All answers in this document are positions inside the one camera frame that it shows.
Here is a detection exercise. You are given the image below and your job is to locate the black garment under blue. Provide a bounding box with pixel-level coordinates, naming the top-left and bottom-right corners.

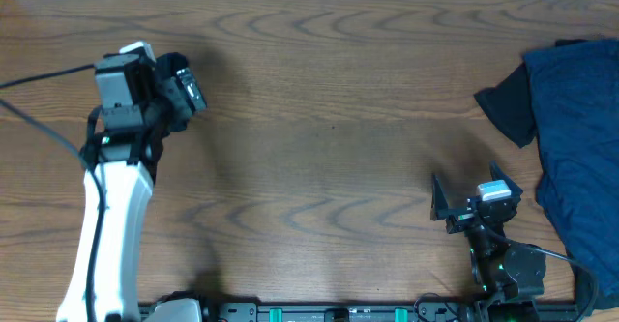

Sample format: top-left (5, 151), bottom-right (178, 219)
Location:
top-left (474, 63), bottom-right (537, 148)

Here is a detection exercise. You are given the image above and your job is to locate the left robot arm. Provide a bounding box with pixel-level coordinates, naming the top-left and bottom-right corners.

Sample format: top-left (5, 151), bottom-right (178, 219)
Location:
top-left (56, 52), bottom-right (207, 321)

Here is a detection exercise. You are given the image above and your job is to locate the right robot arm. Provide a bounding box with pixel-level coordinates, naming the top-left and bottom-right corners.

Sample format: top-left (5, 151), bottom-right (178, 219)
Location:
top-left (430, 162), bottom-right (546, 322)

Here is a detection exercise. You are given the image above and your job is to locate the dark teal t-shirt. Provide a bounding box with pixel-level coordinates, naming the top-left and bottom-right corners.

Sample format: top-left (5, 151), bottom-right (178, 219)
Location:
top-left (156, 52), bottom-right (192, 132)

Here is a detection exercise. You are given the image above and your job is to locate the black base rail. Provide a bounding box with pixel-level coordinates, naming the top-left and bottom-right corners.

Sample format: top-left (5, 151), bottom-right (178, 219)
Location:
top-left (139, 291), bottom-right (580, 322)

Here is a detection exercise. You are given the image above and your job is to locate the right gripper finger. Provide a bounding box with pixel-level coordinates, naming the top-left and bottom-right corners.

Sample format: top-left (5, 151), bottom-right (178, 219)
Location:
top-left (431, 174), bottom-right (449, 212)
top-left (489, 161), bottom-right (521, 191)

